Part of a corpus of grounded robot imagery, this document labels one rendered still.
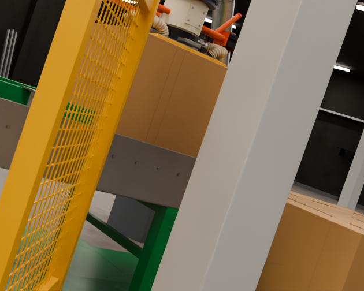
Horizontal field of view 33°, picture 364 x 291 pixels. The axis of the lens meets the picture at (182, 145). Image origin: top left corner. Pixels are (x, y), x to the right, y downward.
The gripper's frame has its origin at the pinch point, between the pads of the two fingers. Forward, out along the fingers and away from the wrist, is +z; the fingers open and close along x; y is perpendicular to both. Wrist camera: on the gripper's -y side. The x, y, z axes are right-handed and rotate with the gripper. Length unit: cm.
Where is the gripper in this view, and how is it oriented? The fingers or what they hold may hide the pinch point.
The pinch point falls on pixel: (231, 44)
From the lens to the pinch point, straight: 260.8
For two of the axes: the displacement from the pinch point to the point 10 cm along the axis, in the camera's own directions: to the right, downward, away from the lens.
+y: -7.6, -2.6, -6.0
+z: 5.6, 2.1, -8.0
